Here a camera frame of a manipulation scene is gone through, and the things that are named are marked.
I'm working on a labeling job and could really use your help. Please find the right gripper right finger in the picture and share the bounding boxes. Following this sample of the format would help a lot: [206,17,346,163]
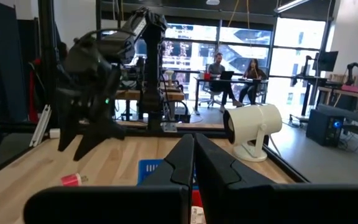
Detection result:
[195,133,358,224]

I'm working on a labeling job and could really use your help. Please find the wooden side table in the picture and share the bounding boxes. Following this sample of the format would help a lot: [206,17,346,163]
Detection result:
[316,86,358,105]

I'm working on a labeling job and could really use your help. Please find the black monitor on stand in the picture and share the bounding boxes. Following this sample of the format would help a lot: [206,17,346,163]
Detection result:
[291,50,339,118]

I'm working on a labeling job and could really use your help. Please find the black left camera cable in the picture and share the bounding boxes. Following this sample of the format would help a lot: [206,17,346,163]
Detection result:
[73,27,136,44]

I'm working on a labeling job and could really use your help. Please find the red hanging strap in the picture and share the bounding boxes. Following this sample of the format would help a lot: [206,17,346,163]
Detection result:
[27,58,41,124]

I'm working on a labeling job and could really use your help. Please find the pink and white charger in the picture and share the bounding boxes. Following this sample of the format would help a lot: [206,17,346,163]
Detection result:
[60,172,89,188]

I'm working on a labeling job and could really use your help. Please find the office chair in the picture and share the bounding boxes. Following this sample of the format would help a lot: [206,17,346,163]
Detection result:
[198,81,222,110]

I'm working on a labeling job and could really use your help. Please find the yellow hanging cables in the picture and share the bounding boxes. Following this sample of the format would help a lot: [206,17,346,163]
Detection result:
[226,0,252,29]

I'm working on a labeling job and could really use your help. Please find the white ceiling light bar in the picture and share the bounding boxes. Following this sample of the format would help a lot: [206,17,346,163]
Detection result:
[273,0,311,14]

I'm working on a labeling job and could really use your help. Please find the pink flat object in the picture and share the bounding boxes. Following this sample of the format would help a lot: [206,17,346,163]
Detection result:
[340,84,358,93]

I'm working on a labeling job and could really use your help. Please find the wooden workbench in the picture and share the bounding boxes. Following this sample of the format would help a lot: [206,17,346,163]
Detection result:
[114,88,186,122]

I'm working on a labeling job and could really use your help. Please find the black-framed window wall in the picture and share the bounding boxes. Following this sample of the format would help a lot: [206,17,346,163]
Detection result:
[162,17,326,108]

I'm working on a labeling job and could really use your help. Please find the blue plastic basket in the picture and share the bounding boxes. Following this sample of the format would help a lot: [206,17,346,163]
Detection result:
[136,159,165,187]

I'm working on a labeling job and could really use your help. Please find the person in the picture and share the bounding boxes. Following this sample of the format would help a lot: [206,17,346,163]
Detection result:
[208,52,244,113]
[239,58,269,106]

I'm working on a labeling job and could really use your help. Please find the black laptop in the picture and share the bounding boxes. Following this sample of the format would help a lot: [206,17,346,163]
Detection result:
[219,70,236,81]

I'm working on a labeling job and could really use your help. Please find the black office table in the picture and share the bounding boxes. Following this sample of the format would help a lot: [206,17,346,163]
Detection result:
[193,77,269,113]

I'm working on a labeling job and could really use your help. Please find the red plastic basket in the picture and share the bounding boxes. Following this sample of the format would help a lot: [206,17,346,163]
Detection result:
[191,189,204,208]

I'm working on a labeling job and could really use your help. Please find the white mushroom-shaped object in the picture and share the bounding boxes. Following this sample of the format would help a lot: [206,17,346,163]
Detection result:
[163,69,175,88]

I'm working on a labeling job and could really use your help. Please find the white aluminium profile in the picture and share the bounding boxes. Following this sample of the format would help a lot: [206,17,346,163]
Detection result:
[29,105,52,148]

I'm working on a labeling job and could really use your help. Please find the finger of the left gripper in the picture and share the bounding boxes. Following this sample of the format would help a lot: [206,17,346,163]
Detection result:
[57,122,84,152]
[73,116,126,162]

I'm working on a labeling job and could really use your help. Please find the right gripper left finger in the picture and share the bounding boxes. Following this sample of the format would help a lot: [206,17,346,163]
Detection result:
[23,133,196,224]

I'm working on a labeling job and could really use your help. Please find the black computer tower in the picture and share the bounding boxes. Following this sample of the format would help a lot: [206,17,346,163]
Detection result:
[305,108,345,148]

